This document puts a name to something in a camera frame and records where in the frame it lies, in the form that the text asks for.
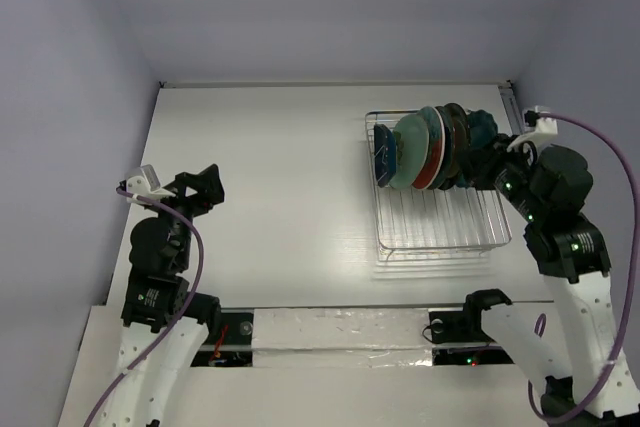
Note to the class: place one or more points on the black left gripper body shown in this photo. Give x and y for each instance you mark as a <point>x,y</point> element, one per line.
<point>196,202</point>

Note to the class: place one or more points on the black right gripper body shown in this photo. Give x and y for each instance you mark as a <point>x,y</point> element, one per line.
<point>486,167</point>

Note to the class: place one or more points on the teal scalloped plate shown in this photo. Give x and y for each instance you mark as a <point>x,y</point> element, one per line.
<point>483,128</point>

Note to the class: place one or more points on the brown rim cream plate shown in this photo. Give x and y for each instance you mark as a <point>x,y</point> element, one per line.
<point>461,133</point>

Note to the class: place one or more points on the red teal floral plate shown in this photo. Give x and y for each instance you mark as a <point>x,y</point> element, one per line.
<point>420,149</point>

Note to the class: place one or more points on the dark blue leaf dish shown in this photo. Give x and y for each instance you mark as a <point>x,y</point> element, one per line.
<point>385,155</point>

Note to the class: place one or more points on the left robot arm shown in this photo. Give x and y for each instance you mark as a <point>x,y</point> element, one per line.
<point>164,319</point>

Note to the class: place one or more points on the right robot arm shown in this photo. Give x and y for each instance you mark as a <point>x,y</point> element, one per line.
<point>549,188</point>

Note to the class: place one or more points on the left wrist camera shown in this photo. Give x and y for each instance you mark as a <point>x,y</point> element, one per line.
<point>143,182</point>

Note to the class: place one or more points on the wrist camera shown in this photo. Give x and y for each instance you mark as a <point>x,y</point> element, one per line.
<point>143,182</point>
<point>541,130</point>

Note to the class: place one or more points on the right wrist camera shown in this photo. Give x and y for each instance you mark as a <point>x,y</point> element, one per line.
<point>541,130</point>

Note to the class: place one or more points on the metal wire dish rack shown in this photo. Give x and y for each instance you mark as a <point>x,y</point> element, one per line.
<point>420,226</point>

